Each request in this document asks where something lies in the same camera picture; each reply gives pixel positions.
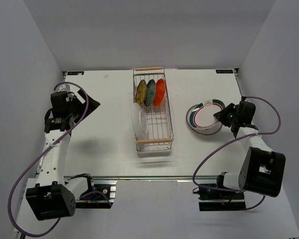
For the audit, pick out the white plate red characters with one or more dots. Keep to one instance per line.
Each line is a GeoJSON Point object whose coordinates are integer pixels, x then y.
{"type": "Point", "coordinates": [208, 131]}

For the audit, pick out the orange plate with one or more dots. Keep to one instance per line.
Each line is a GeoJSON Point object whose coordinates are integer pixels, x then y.
{"type": "Point", "coordinates": [160, 92]}

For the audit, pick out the large plain white plate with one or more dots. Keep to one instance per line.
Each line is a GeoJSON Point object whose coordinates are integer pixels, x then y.
{"type": "Point", "coordinates": [136, 108]}

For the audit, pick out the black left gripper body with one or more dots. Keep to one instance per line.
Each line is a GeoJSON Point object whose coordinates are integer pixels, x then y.
{"type": "Point", "coordinates": [75, 105]}

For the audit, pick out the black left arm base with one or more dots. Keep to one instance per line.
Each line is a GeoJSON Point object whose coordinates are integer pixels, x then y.
{"type": "Point", "coordinates": [99, 195]}

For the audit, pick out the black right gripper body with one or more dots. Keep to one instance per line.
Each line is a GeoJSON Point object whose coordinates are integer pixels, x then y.
{"type": "Point", "coordinates": [237, 118]}

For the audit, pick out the white plate red green dots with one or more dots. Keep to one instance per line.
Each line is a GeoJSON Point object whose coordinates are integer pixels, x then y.
{"type": "Point", "coordinates": [143, 122]}

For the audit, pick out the wire dish rack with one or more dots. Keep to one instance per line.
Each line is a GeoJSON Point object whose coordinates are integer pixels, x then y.
{"type": "Point", "coordinates": [160, 131]}

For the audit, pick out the dark teal patterned plate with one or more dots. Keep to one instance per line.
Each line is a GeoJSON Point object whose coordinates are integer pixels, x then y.
{"type": "Point", "coordinates": [151, 91]}

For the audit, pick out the yellow patterned plate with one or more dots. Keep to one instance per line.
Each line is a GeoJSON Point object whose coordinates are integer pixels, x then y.
{"type": "Point", "coordinates": [141, 92]}

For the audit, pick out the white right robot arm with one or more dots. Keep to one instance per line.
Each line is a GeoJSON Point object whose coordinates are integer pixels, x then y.
{"type": "Point", "coordinates": [270, 184]}

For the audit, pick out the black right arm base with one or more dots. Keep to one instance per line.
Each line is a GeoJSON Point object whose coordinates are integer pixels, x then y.
{"type": "Point", "coordinates": [222, 195]}

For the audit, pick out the white plate teal arc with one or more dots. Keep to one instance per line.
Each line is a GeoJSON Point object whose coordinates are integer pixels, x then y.
{"type": "Point", "coordinates": [202, 115]}

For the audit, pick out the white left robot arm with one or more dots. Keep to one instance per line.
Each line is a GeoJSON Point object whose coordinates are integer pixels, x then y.
{"type": "Point", "coordinates": [52, 196]}

